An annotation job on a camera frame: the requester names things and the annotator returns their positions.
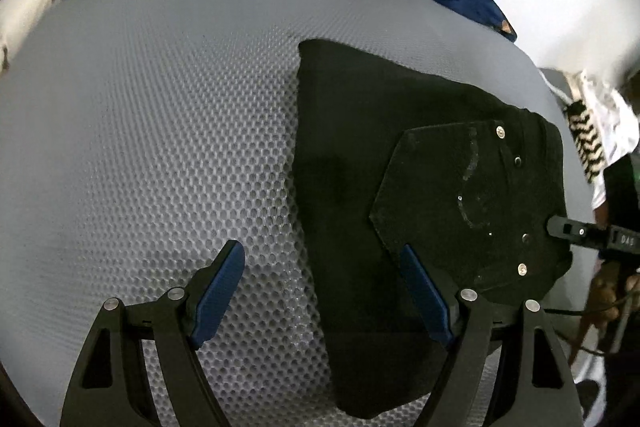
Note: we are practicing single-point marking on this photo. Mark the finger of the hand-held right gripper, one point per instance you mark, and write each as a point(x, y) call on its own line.
point(570, 228)

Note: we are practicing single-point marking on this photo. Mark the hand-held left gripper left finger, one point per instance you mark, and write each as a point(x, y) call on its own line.
point(220, 287)

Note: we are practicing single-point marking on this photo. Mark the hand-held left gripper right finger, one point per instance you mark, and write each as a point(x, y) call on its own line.
point(425, 292)

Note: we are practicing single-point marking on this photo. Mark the black pants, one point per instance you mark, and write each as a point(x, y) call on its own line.
point(350, 157)

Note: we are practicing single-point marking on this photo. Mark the person's right hand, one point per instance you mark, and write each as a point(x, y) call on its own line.
point(607, 294)

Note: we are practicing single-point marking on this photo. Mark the black and cream striped cloth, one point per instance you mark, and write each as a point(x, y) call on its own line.
point(587, 142)

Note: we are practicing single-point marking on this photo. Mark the white garment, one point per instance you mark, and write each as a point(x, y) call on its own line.
point(620, 127)

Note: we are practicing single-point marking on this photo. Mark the grey honeycomb mat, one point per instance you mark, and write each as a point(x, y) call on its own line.
point(150, 132)

